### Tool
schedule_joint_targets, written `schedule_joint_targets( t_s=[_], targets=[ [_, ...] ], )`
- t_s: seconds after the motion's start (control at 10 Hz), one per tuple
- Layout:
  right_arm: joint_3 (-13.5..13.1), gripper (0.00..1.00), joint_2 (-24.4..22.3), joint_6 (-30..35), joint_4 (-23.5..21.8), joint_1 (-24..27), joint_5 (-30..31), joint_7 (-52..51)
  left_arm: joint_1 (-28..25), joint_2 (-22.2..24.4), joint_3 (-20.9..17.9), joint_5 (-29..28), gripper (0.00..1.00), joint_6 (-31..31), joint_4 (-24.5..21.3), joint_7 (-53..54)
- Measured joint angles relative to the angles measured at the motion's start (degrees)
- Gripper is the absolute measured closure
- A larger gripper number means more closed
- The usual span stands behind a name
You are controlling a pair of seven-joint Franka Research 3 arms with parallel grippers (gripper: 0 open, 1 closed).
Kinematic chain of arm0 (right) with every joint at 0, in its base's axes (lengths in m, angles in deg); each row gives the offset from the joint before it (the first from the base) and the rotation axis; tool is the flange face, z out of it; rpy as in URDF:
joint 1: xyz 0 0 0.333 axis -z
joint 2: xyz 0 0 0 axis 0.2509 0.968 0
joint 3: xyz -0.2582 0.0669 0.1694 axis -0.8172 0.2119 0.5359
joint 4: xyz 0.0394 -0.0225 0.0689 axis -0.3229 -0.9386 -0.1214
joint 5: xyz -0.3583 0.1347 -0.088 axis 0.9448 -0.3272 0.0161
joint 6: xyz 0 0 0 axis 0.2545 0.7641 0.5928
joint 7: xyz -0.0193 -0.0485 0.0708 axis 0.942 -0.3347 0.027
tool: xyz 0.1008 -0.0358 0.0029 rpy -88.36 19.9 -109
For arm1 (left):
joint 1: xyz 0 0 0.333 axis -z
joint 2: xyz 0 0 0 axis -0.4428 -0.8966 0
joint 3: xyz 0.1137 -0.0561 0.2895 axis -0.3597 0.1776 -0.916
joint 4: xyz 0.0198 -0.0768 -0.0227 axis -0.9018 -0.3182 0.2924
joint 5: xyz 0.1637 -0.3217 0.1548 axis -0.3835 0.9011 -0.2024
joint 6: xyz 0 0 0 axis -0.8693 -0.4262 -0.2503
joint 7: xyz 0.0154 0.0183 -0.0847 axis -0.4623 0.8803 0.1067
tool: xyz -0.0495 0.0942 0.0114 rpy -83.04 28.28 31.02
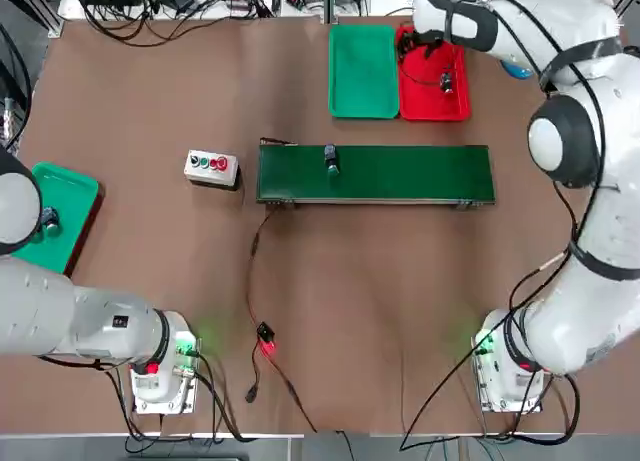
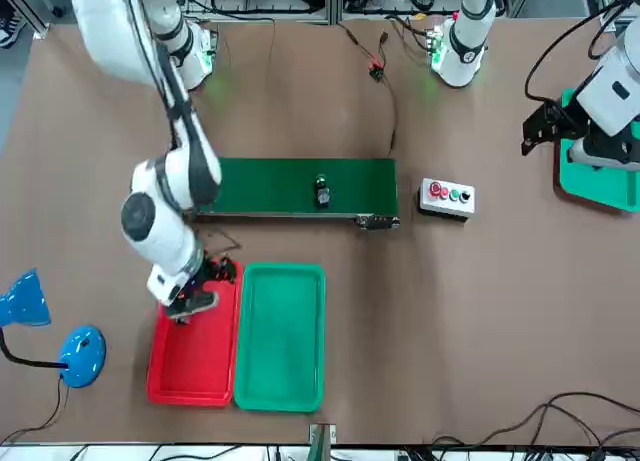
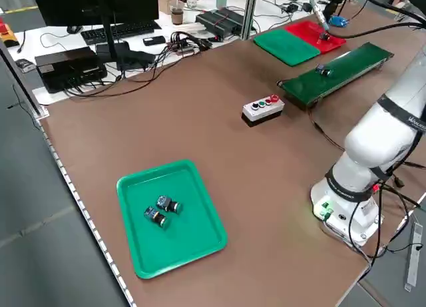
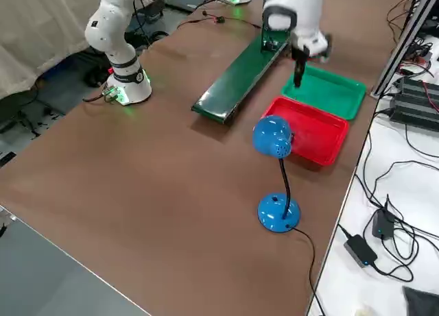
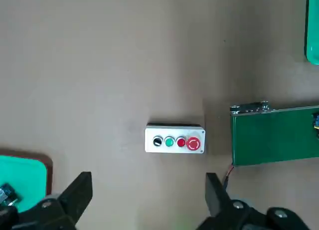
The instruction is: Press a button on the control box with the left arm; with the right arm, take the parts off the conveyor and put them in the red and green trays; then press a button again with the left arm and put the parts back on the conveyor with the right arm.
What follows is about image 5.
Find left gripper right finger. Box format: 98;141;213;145
196;172;312;230

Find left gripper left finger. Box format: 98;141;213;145
0;171;93;230

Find grey push-button control box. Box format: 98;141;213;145
144;123;206;155

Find black-capped push-button part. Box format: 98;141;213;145
310;111;319;139

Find spare push-button part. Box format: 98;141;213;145
0;182;22;207

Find green conveyor belt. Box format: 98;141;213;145
229;100;319;167

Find green plastic tray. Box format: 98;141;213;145
0;155;48;213
304;0;319;66

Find red black conveyor wire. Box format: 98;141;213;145
223;164;235;190

